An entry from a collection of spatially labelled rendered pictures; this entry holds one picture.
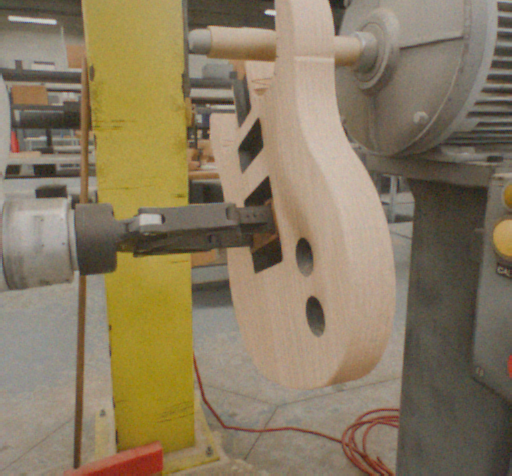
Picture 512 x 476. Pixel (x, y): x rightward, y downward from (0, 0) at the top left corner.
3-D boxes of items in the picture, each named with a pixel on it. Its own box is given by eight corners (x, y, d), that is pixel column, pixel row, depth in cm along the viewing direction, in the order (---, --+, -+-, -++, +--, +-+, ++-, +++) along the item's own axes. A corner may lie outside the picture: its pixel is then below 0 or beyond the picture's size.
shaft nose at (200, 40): (210, 57, 46) (205, 51, 48) (211, 33, 45) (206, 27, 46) (191, 55, 45) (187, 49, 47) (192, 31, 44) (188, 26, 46)
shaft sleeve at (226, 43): (355, 69, 52) (342, 62, 54) (362, 41, 50) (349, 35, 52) (210, 61, 46) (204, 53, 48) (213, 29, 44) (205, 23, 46)
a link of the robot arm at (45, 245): (1, 285, 37) (77, 277, 39) (1, 185, 39) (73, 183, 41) (21, 295, 46) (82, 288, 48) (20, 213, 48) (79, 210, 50)
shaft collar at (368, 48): (370, 77, 52) (352, 66, 56) (382, 37, 50) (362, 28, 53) (356, 77, 52) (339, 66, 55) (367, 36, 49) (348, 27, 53)
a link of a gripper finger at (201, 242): (138, 253, 46) (132, 256, 47) (222, 252, 53) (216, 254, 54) (135, 219, 47) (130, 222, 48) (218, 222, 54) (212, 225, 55)
